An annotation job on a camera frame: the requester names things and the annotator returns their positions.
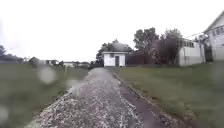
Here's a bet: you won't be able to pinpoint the small white hut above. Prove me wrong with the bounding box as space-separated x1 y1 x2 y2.
102 51 128 68

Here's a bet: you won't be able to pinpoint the grey roofed building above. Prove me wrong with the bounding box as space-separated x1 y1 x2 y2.
105 42 133 53

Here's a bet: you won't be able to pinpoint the grey gravel path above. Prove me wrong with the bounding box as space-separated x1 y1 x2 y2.
24 67 188 128

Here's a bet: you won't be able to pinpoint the distant row of buildings and trees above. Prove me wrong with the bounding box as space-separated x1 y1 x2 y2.
0 44 98 69

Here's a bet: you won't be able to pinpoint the group of trees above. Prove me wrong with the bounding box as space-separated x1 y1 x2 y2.
94 27 184 67

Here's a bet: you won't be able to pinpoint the dark tall bush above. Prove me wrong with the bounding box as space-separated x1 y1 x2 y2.
149 35 183 66

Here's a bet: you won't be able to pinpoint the green grass field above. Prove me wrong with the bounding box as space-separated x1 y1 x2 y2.
106 61 224 128
0 63 91 128

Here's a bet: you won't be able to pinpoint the white low building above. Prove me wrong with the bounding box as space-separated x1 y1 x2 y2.
178 38 207 67

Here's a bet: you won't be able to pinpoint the large pale building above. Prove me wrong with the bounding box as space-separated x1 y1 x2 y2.
203 10 224 62

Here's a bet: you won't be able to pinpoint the overhead wires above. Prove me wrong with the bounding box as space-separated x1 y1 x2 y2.
183 28 209 39

